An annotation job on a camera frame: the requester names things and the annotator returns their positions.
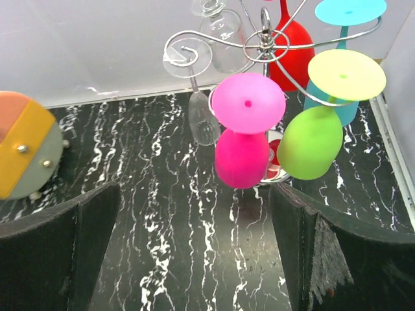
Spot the blue wine glass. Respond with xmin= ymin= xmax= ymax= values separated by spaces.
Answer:
xmin=303 ymin=0 xmax=386 ymax=127

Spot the clear wine glass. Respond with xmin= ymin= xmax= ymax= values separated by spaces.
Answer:
xmin=191 ymin=0 xmax=249 ymax=74

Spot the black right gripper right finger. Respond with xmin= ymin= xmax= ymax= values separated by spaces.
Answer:
xmin=268 ymin=183 xmax=414 ymax=310

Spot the green wine glass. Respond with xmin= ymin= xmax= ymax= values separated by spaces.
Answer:
xmin=277 ymin=49 xmax=386 ymax=180

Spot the red wine glass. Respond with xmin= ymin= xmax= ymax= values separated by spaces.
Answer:
xmin=270 ymin=0 xmax=315 ymax=92

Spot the chrome wine glass rack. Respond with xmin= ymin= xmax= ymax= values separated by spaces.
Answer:
xmin=167 ymin=8 xmax=383 ymax=185

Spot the clear champagne flute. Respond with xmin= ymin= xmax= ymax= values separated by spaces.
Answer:
xmin=163 ymin=37 xmax=221 ymax=146

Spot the white orange cylinder drum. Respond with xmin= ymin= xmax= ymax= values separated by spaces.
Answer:
xmin=1 ymin=91 xmax=70 ymax=200

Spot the pink wine glass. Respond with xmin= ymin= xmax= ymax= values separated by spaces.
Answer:
xmin=210 ymin=73 xmax=286 ymax=189

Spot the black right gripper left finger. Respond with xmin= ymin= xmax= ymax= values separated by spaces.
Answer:
xmin=1 ymin=183 xmax=121 ymax=310

